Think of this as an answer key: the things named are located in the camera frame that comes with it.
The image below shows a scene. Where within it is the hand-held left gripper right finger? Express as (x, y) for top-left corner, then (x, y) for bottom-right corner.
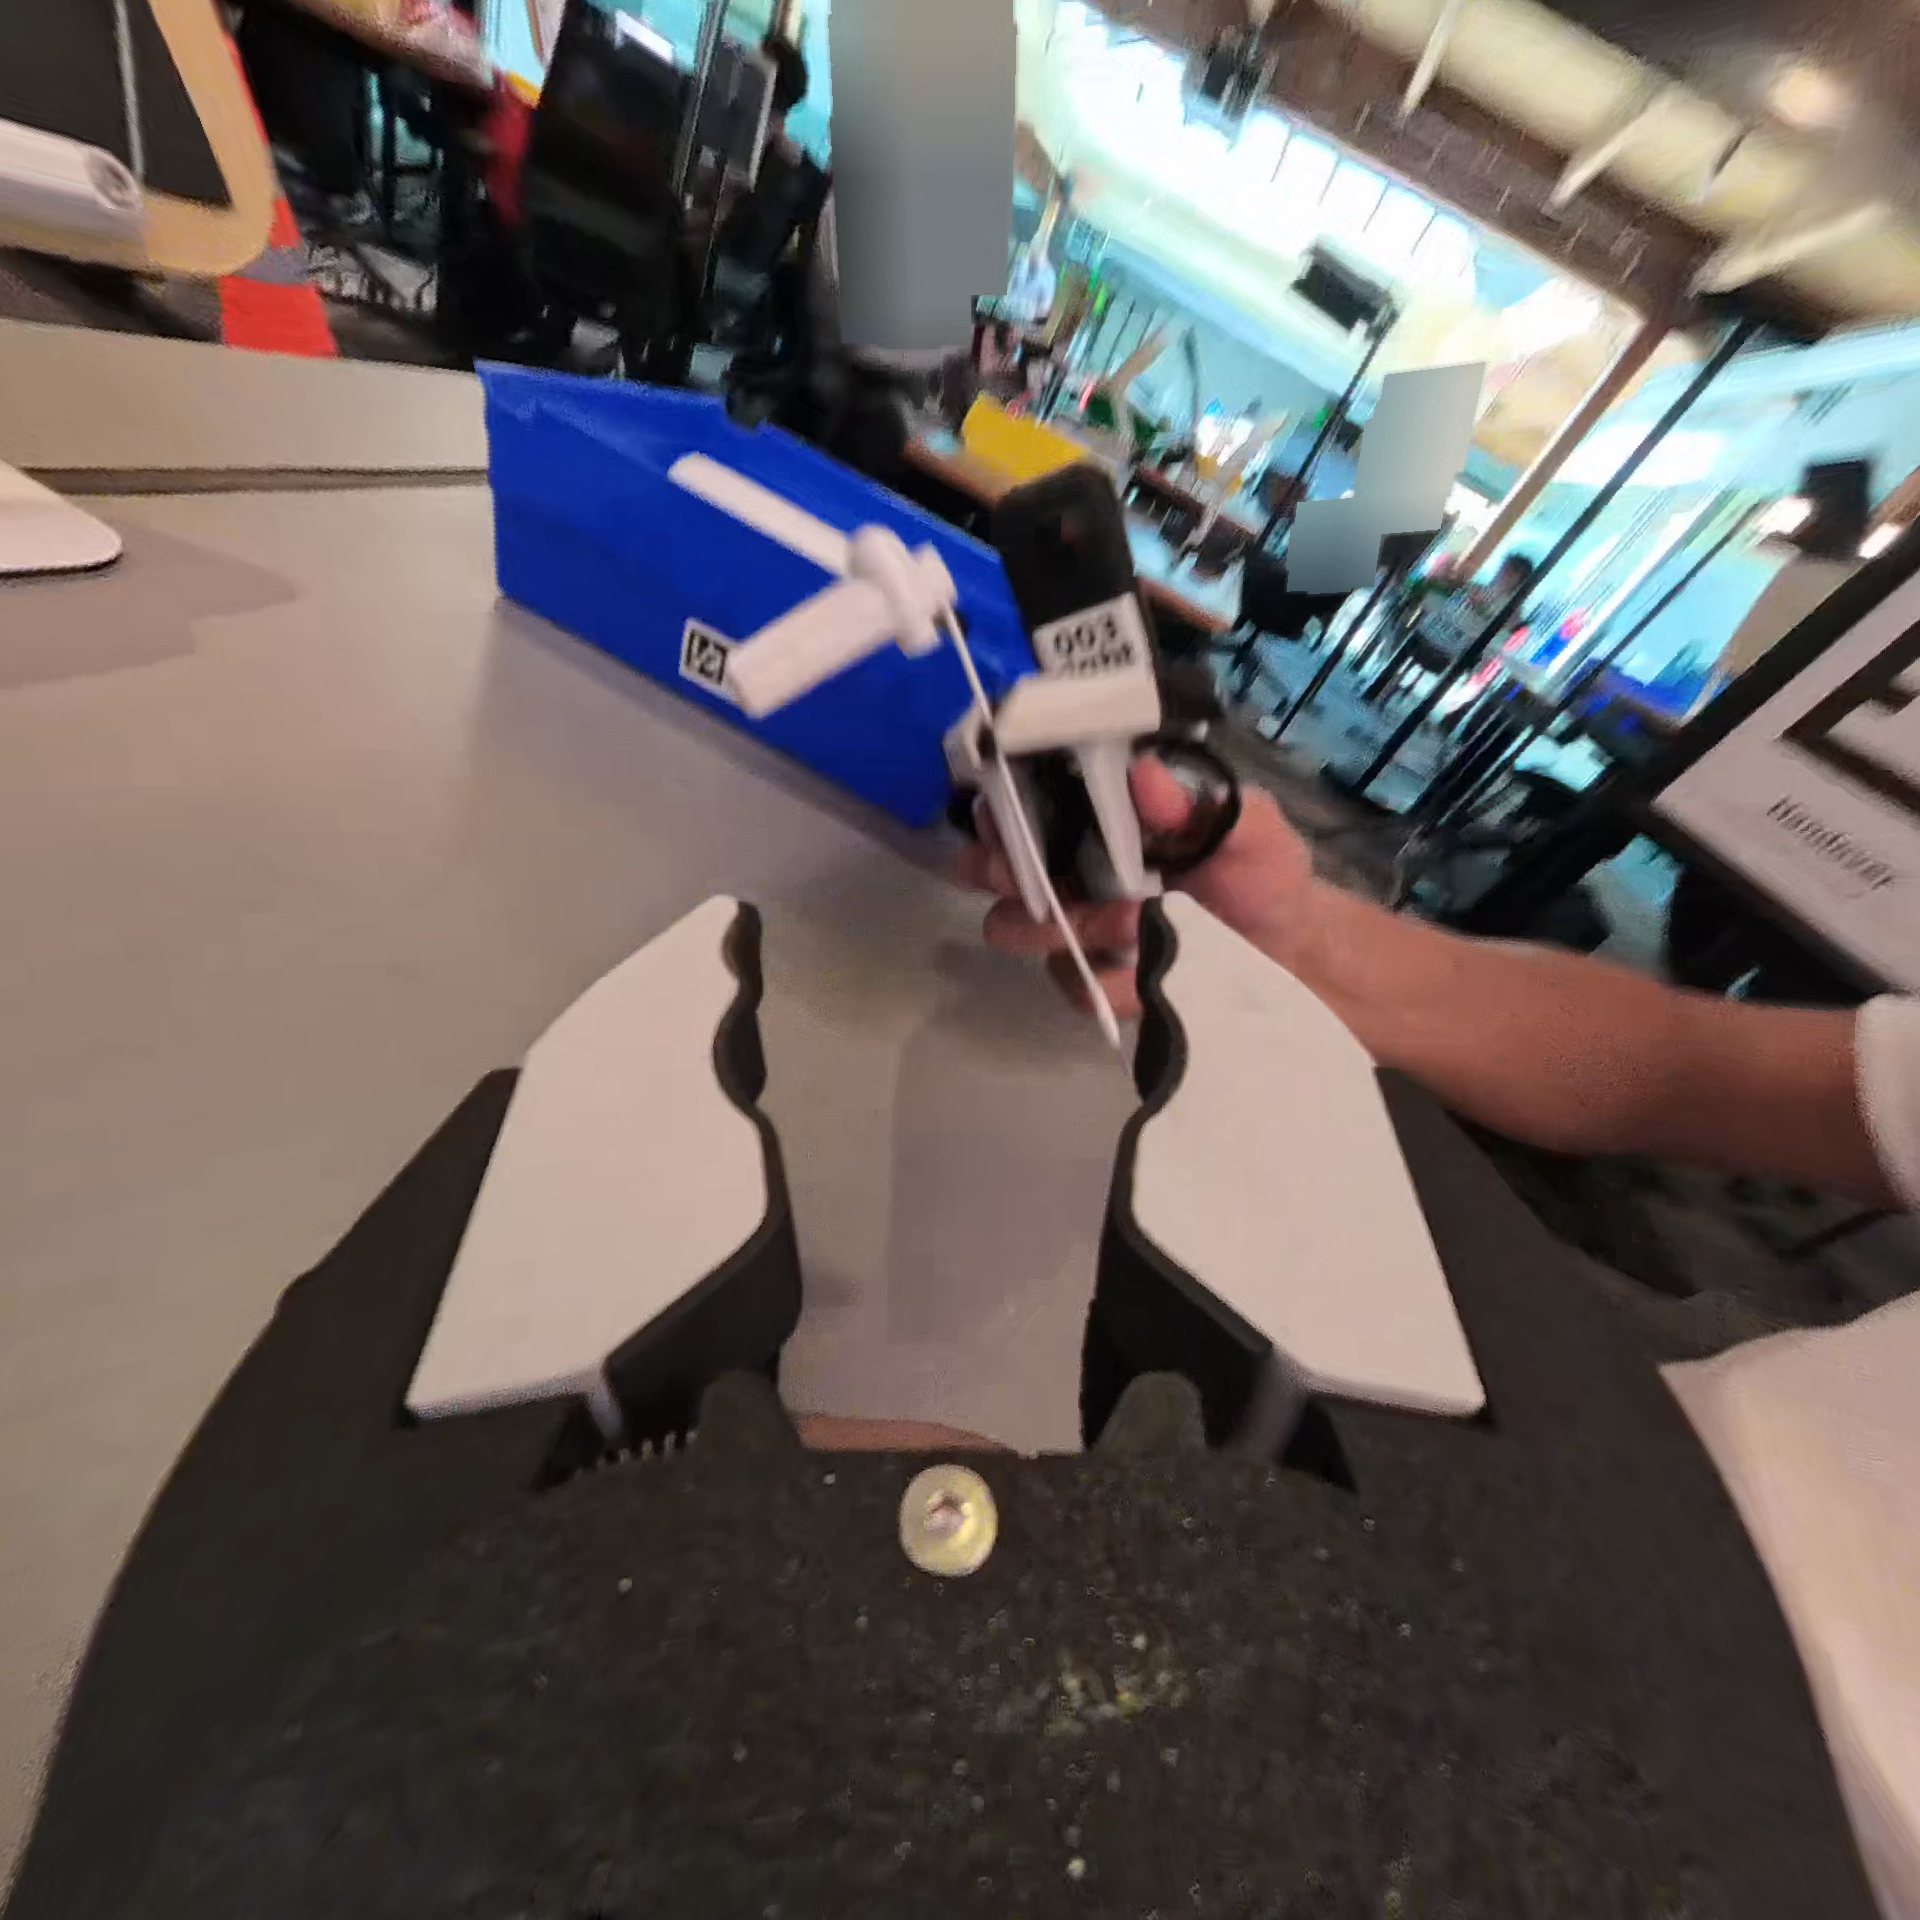
(1079, 887), (1489, 1463)

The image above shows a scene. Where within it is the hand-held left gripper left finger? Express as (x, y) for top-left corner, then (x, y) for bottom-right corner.
(403, 894), (803, 1449)

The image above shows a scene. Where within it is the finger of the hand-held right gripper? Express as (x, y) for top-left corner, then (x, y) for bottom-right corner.
(1075, 737), (1163, 905)
(943, 716), (1059, 923)

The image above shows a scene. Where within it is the white thin-rod tool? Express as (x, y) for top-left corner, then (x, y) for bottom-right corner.
(726, 523), (1124, 1051)

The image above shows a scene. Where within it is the blue plastic storage bin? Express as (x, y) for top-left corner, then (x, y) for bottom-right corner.
(480, 359), (1009, 830)

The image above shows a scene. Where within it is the person's right forearm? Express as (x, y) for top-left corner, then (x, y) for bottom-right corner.
(1290, 862), (1878, 1202)

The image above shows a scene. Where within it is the person's right hand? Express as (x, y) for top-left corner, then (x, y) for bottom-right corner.
(960, 756), (1322, 977)

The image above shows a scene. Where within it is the wooden work table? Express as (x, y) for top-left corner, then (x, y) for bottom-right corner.
(899, 426), (1277, 640)

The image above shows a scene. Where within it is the yellow box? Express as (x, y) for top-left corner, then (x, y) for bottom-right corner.
(960, 391), (1098, 486)

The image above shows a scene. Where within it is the white cylinder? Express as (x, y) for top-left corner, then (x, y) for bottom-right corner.
(666, 450), (863, 580)

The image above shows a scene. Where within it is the black office chair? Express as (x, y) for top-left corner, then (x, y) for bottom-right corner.
(516, 0), (707, 378)

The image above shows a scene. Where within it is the printed marker sign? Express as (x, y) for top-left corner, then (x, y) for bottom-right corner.
(1642, 562), (1920, 1000)

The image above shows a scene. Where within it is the red bag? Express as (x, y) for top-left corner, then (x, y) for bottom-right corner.
(216, 193), (340, 362)

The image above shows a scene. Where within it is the white desk stand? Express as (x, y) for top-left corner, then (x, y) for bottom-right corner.
(0, 116), (152, 580)

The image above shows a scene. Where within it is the wood-rimmed dark board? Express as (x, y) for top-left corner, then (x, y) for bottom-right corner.
(0, 0), (279, 279)

